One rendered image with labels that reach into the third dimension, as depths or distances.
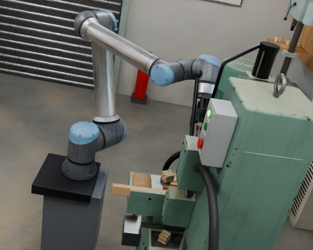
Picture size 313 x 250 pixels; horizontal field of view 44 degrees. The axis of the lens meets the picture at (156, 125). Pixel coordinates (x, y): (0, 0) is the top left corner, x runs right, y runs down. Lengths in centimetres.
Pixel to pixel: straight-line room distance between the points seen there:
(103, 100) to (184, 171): 99
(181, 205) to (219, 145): 37
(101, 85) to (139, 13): 237
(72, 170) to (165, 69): 82
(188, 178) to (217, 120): 29
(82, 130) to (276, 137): 122
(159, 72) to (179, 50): 286
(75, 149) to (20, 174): 118
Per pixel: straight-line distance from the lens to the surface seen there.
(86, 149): 201
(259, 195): 110
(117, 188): 154
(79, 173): 208
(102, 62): 203
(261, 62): 119
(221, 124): 99
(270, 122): 99
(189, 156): 116
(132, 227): 184
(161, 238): 153
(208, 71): 162
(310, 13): 344
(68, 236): 229
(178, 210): 133
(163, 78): 157
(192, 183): 122
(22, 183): 305
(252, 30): 447
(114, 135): 212
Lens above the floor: 187
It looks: 27 degrees down
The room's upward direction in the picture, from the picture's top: 12 degrees clockwise
